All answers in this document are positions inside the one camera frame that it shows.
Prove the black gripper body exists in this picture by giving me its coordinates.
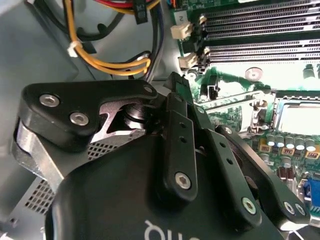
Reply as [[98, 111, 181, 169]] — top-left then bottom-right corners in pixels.
[[44, 132, 285, 240]]

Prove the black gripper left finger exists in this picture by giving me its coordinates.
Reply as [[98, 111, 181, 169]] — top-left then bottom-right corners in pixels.
[[20, 71, 199, 204]]

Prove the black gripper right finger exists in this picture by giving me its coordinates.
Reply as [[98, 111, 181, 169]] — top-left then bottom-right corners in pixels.
[[177, 74, 309, 233]]

